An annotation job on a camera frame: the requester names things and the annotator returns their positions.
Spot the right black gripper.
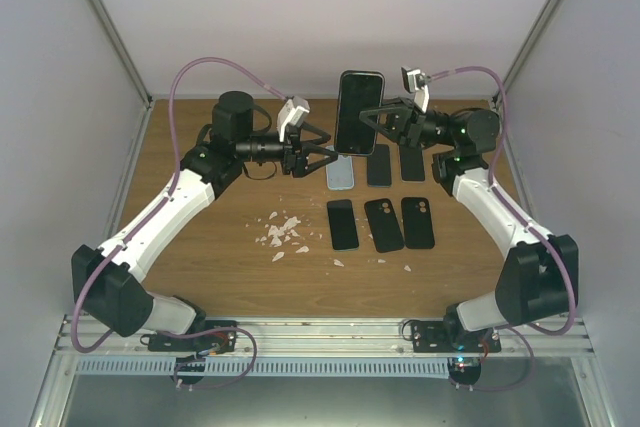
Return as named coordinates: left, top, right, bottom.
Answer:
left=357, top=98, right=454, bottom=151

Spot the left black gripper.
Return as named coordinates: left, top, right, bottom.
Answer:
left=237, top=121, right=337, bottom=176

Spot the black phone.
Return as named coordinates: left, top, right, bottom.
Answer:
left=366, top=144, right=392, bottom=187
left=334, top=70, right=385, bottom=156

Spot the light blue phone case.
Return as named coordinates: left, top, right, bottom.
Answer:
left=326, top=154, right=355, bottom=191

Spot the black smartphone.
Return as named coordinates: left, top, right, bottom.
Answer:
left=399, top=146, right=426, bottom=182

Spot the black phone case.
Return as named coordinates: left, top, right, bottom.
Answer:
left=364, top=198, right=404, bottom=253
left=401, top=197, right=435, bottom=250

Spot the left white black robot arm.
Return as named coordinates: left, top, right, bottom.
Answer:
left=71, top=91, right=337, bottom=351

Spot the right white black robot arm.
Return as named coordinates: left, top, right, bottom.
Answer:
left=359, top=98, right=579, bottom=352

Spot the white debris pile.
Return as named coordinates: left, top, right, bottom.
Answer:
left=234, top=189, right=417, bottom=273

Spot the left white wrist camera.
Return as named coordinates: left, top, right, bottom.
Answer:
left=276, top=96, right=310, bottom=142

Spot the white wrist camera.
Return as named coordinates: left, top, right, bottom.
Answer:
left=401, top=66, right=431, bottom=113
left=276, top=96, right=310, bottom=142

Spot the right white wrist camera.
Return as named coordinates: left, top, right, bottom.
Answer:
left=401, top=66, right=431, bottom=113

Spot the aluminium front rail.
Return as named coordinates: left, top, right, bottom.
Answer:
left=54, top=316, right=594, bottom=358

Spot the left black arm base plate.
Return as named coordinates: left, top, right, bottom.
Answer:
left=140, top=320, right=238, bottom=355

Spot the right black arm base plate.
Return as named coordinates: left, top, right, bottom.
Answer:
left=399, top=319, right=502, bottom=354

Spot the right aluminium frame post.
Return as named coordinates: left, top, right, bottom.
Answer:
left=503, top=0, right=564, bottom=90

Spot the aluminium frame post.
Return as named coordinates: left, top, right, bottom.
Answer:
left=503, top=0, right=564, bottom=90
left=58, top=0, right=154, bottom=107

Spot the left aluminium frame post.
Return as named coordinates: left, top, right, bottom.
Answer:
left=58, top=0, right=154, bottom=107

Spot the slotted grey cable duct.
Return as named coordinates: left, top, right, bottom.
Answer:
left=76, top=356, right=449, bottom=379

